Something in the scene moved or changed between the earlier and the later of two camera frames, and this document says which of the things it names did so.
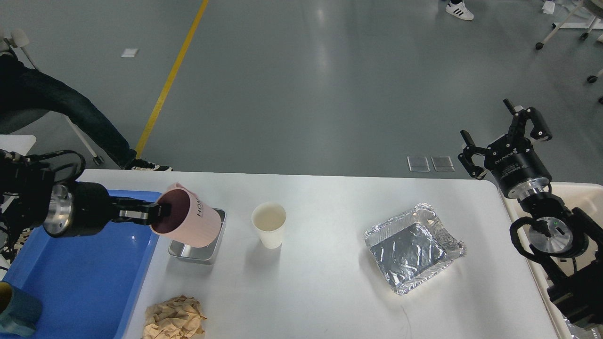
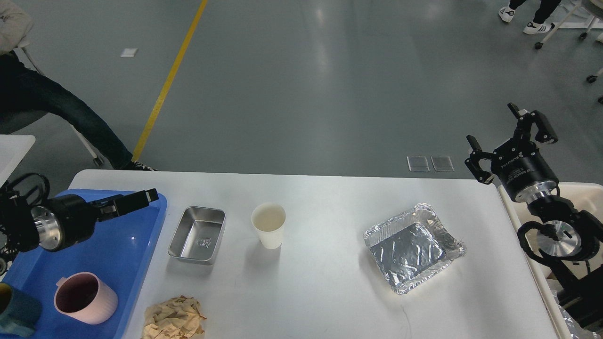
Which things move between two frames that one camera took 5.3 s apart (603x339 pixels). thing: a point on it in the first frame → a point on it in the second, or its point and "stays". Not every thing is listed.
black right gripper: [512, 159] stays
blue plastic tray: [87, 285] stays
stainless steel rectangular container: [204, 255] stays
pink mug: [193, 221] → [85, 297]
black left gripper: [83, 209] → [63, 220]
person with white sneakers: [457, 8] → [544, 9]
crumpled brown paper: [178, 318] stays
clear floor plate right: [442, 163] stays
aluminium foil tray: [407, 246] stays
